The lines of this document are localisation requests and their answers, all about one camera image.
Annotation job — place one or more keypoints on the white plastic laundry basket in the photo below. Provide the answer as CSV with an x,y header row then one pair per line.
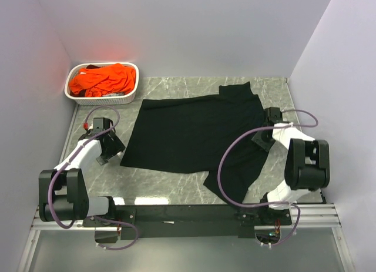
x,y
112,99

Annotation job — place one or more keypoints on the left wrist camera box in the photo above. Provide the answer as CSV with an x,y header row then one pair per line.
x,y
100,124

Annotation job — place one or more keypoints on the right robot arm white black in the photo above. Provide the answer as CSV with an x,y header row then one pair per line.
x,y
307,167

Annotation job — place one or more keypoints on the black t-shirt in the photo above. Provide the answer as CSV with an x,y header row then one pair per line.
x,y
203,134

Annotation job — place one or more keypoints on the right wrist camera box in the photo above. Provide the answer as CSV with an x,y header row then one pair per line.
x,y
273,115

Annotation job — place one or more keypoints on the aluminium rail frame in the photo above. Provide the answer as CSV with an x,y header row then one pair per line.
x,y
317,245

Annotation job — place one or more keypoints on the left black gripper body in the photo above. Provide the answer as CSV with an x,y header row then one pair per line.
x,y
116,146

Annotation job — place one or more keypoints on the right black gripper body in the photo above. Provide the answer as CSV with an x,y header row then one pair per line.
x,y
264,140

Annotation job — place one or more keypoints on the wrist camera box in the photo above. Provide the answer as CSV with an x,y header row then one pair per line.
x,y
100,124
273,115

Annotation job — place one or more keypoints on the orange t-shirt in basket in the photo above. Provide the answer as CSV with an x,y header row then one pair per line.
x,y
94,81

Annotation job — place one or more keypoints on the black base beam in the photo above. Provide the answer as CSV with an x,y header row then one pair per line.
x,y
202,220

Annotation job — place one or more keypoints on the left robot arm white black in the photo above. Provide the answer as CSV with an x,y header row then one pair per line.
x,y
63,187

